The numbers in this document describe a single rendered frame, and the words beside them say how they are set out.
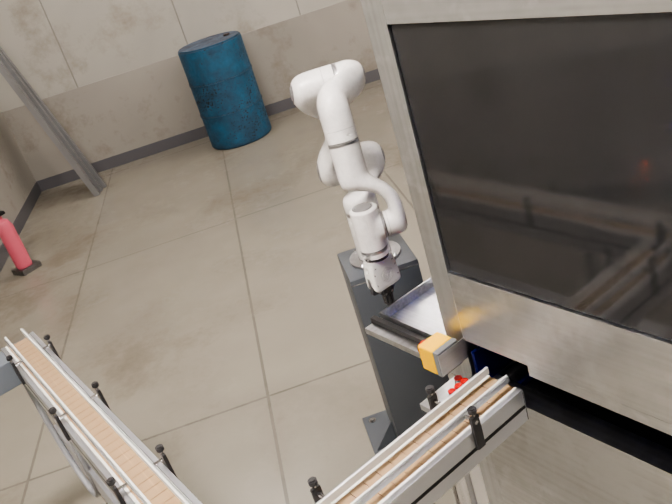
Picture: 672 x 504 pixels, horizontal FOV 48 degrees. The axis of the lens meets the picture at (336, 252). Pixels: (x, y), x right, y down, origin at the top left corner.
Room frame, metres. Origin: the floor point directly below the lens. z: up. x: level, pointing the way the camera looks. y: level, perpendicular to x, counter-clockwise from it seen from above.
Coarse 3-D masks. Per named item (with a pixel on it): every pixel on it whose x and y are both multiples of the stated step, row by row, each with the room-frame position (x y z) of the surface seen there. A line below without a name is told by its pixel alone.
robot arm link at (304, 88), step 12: (312, 72) 2.22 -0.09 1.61; (324, 72) 2.20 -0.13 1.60; (300, 84) 2.20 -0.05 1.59; (312, 84) 2.19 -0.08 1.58; (300, 96) 2.19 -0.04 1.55; (312, 96) 2.19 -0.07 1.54; (300, 108) 2.22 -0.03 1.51; (312, 108) 2.21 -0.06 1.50; (324, 144) 2.38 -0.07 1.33; (324, 156) 2.38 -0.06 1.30; (324, 168) 2.38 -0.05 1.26; (324, 180) 2.39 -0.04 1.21; (336, 180) 2.38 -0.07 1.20
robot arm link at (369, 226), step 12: (360, 204) 2.03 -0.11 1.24; (372, 204) 2.00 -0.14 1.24; (360, 216) 1.97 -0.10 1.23; (372, 216) 1.97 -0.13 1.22; (360, 228) 1.97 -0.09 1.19; (372, 228) 1.97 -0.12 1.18; (384, 228) 1.97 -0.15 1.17; (360, 240) 1.98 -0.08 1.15; (372, 240) 1.96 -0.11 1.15; (384, 240) 1.98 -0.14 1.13; (372, 252) 1.97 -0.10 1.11
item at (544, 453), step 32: (512, 384) 1.50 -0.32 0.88; (544, 416) 1.36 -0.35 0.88; (576, 416) 1.32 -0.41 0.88; (512, 448) 1.47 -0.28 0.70; (544, 448) 1.38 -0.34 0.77; (576, 448) 1.29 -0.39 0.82; (608, 448) 1.21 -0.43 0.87; (640, 448) 1.18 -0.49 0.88; (512, 480) 1.50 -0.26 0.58; (544, 480) 1.39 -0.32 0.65; (576, 480) 1.30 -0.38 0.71; (608, 480) 1.22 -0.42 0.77; (640, 480) 1.15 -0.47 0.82
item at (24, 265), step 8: (0, 216) 5.74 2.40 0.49; (0, 224) 5.70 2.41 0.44; (8, 224) 5.72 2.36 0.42; (0, 232) 5.69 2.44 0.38; (8, 232) 5.69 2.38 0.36; (16, 232) 5.75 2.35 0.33; (8, 240) 5.69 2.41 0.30; (16, 240) 5.71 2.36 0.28; (8, 248) 5.69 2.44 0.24; (16, 248) 5.69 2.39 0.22; (24, 248) 5.74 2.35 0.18; (16, 256) 5.69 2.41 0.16; (24, 256) 5.71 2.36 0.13; (16, 264) 5.69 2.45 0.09; (24, 264) 5.69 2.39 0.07; (32, 264) 5.72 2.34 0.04; (40, 264) 5.75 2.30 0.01; (16, 272) 5.70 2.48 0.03; (24, 272) 5.64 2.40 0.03
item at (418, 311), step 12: (420, 288) 2.04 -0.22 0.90; (432, 288) 2.06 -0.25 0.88; (408, 300) 2.01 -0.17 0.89; (420, 300) 2.01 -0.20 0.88; (432, 300) 1.99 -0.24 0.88; (384, 312) 1.96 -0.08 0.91; (396, 312) 1.98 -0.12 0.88; (408, 312) 1.96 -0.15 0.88; (420, 312) 1.94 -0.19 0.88; (432, 312) 1.92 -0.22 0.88; (396, 324) 1.89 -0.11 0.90; (408, 324) 1.85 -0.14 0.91; (420, 324) 1.88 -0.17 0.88; (432, 324) 1.86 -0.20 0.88
